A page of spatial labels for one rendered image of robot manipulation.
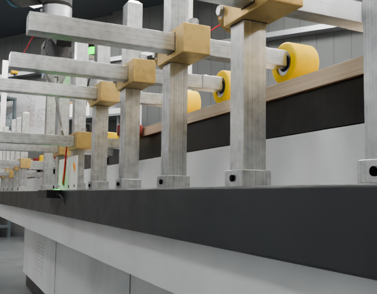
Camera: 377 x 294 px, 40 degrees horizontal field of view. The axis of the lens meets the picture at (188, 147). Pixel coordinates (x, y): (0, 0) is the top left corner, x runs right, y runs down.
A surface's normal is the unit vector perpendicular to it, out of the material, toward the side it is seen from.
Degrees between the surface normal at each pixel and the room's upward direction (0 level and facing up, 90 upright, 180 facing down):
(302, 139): 90
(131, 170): 90
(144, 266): 90
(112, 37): 90
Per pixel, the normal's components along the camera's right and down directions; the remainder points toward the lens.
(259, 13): -0.01, 1.00
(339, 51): -0.51, -0.09
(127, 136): 0.42, -0.08
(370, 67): -0.91, -0.05
